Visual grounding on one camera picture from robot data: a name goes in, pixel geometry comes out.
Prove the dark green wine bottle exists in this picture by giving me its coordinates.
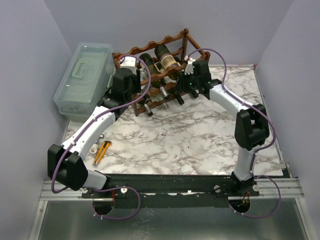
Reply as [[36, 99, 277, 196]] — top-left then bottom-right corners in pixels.
[[156, 62, 185, 105], [174, 56, 199, 99]]

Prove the green bottle brown label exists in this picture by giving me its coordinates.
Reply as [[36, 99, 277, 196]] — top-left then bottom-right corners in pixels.
[[139, 94, 153, 116]]

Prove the green bottle silver foil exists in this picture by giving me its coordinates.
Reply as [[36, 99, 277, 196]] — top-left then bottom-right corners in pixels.
[[154, 44, 180, 71], [138, 53, 171, 101]]

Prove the clear bottle black cap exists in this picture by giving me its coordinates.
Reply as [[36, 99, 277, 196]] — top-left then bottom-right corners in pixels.
[[136, 67, 148, 83]]

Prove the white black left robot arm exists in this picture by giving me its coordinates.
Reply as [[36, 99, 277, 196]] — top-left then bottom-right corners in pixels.
[[47, 68, 141, 198]]

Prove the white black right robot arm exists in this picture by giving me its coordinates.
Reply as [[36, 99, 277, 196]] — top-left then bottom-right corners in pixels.
[[175, 57, 270, 196]]

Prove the brown wooden wine rack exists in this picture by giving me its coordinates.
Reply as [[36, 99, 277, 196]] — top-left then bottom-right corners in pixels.
[[111, 27, 211, 118]]

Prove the clear glass wine bottle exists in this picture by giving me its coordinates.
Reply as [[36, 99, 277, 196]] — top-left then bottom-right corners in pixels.
[[150, 97, 169, 110]]

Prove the translucent green plastic toolbox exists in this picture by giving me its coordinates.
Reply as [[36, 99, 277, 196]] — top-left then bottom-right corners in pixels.
[[53, 42, 115, 123]]

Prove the yellow utility knife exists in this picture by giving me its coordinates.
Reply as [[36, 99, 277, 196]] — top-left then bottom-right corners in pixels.
[[92, 141, 112, 167]]

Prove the silver metal pipe fitting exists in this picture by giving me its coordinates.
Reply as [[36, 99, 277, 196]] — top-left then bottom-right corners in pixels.
[[89, 134, 105, 154]]

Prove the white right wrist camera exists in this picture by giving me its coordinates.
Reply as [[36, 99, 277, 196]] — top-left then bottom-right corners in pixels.
[[184, 55, 196, 76]]

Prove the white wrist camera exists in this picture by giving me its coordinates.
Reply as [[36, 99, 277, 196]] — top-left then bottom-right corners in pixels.
[[118, 56, 137, 75], [184, 55, 196, 76]]

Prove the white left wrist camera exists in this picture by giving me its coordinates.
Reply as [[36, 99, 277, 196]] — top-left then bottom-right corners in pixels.
[[118, 56, 137, 75]]

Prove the black metal base rail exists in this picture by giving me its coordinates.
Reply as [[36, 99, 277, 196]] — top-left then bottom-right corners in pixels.
[[82, 173, 259, 209]]

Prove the aluminium extrusion rail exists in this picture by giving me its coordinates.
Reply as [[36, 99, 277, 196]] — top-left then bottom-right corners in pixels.
[[39, 178, 305, 201]]

